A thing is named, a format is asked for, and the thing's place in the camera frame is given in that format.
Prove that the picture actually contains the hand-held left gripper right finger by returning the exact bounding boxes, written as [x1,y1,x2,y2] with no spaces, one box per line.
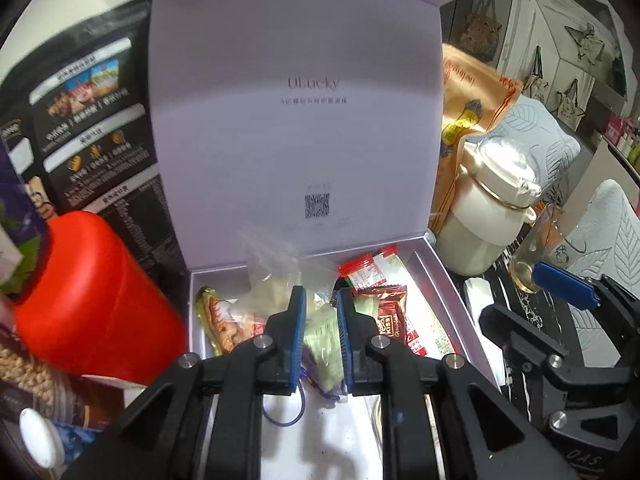
[336,287,576,480]

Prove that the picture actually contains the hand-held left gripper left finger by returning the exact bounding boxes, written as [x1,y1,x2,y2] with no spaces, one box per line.
[65,285,307,480]

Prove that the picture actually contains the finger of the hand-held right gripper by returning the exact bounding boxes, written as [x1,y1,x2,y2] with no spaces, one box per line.
[478,304,572,424]
[532,261,640,362]

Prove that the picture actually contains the green snack packet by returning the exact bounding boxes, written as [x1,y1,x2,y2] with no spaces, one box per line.
[302,297,379,397]

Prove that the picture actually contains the dark red snack packet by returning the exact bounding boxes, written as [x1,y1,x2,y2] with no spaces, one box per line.
[357,284,409,347]

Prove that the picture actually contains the clear zip bag white pieces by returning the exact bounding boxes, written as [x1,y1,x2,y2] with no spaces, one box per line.
[239,224,342,322]

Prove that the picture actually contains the gold brown snack packet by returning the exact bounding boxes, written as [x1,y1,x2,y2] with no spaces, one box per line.
[196,284,267,357]

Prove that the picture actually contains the red white long packet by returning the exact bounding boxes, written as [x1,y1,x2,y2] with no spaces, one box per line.
[337,244,467,362]

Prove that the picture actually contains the lavender gift box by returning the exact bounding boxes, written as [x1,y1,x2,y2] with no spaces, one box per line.
[147,0,507,480]

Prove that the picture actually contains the clear glass cup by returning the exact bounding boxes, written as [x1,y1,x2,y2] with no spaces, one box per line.
[508,202,592,296]

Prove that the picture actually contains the cream lidded jar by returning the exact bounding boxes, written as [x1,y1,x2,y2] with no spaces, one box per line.
[437,134,544,278]

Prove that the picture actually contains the row of cosmetic bottles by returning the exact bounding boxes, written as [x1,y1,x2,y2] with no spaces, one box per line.
[602,111,640,167]

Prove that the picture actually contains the beige tote bag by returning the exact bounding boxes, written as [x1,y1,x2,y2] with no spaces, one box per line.
[521,44,552,107]
[551,76,597,124]

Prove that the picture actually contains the red plastic canister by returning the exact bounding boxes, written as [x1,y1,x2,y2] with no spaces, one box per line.
[12,209,189,384]

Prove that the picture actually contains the orange snack bag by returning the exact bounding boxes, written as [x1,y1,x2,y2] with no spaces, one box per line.
[429,42,524,234]

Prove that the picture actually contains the group of clear food jars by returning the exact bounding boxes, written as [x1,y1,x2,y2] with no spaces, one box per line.
[0,329,127,413]

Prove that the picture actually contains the white house-shaped cabinet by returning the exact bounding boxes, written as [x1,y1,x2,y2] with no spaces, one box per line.
[504,0,632,127]

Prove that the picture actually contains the brown tote bag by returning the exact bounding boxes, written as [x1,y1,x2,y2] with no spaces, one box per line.
[459,0,504,57]

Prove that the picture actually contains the black printed snack box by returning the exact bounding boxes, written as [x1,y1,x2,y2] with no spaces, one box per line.
[0,0,189,282]

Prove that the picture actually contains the blue green printed container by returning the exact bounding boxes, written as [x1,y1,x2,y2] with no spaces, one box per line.
[0,134,52,307]

